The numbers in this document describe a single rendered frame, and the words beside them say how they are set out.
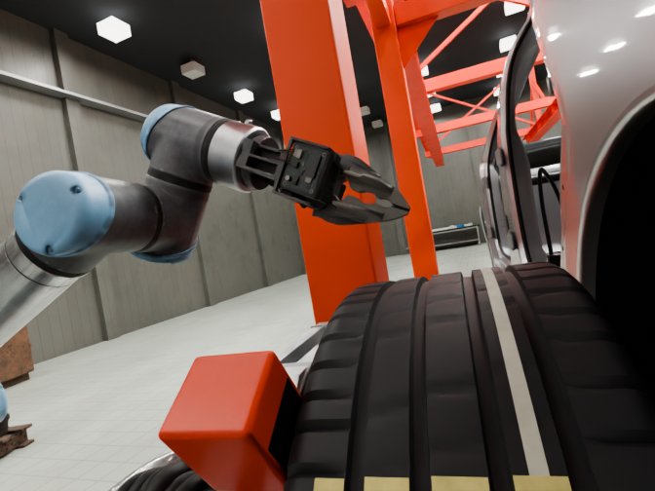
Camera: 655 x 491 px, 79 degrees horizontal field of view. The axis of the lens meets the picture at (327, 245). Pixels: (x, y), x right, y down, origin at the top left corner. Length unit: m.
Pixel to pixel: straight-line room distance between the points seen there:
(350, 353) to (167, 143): 0.39
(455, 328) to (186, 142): 0.41
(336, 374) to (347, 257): 0.58
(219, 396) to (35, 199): 0.30
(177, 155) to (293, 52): 0.50
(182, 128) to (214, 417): 0.39
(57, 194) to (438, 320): 0.39
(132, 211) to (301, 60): 0.60
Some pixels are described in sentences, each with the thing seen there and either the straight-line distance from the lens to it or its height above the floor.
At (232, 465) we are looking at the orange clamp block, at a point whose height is 1.09.
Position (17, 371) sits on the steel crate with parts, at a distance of 7.28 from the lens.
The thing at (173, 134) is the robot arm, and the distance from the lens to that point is 0.59.
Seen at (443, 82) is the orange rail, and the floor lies 3.29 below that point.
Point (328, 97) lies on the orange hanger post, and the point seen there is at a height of 1.55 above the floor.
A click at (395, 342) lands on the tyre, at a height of 1.15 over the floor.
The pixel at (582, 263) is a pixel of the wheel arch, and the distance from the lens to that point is 0.77.
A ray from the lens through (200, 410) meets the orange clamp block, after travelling 0.32.
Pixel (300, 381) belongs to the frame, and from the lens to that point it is 0.40.
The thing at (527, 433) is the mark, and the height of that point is 1.11.
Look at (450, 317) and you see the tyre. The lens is 0.35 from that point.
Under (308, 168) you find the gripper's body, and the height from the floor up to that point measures 1.33.
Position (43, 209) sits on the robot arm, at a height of 1.32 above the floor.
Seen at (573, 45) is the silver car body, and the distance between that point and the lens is 0.65.
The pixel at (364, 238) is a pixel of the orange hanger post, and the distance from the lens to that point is 0.88.
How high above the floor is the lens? 1.24
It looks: level
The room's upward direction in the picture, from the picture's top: 10 degrees counter-clockwise
